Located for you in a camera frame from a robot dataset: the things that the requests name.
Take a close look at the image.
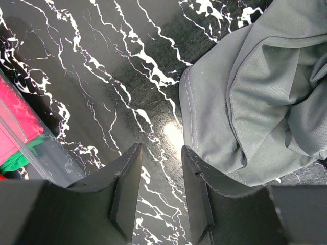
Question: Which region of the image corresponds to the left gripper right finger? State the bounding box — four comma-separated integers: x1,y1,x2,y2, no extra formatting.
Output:
181,146,271,244

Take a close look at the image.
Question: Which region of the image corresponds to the clear plastic bin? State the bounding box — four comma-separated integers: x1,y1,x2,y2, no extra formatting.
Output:
1,73,86,187

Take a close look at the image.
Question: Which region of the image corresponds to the green t-shirt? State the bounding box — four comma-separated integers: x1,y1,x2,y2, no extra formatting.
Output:
1,135,44,175

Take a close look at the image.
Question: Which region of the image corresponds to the grey t-shirt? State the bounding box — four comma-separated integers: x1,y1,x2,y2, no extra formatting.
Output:
179,1,326,186

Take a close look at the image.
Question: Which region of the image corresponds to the pink t-shirt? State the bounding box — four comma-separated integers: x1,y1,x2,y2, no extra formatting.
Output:
1,78,44,165

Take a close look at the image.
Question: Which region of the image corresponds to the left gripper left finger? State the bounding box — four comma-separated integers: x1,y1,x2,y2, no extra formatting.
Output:
68,143,143,243

